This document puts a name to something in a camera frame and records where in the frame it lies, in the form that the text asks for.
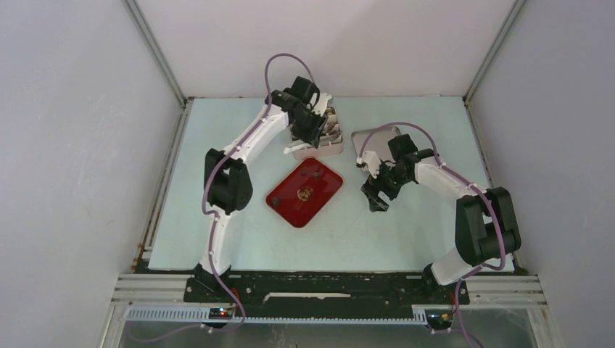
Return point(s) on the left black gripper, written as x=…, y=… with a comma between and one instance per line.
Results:
x=315, y=133

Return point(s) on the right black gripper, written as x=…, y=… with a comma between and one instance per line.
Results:
x=372, y=188

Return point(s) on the silver metal tongs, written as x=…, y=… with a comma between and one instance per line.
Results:
x=329, y=134

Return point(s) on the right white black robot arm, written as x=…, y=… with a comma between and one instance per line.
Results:
x=485, y=221

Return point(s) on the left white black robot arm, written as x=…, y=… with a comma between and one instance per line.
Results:
x=228, y=188

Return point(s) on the white divided chocolate box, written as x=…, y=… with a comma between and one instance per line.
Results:
x=335, y=148

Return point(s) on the round foil wrapped chocolate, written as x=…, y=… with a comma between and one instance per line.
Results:
x=305, y=193

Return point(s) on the dark square chocolate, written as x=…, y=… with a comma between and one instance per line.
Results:
x=275, y=201

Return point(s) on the silver metal box lid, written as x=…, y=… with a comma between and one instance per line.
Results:
x=378, y=143

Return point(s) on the red plastic tray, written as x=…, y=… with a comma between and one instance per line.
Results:
x=294, y=211

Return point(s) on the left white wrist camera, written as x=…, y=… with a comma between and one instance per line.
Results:
x=320, y=102

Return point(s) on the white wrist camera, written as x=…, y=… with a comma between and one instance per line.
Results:
x=369, y=162
x=320, y=102

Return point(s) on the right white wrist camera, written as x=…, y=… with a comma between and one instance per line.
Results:
x=369, y=162

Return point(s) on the grey cable duct strip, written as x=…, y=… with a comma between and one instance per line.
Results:
x=202, y=315

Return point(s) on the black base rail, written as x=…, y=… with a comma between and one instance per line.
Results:
x=346, y=295

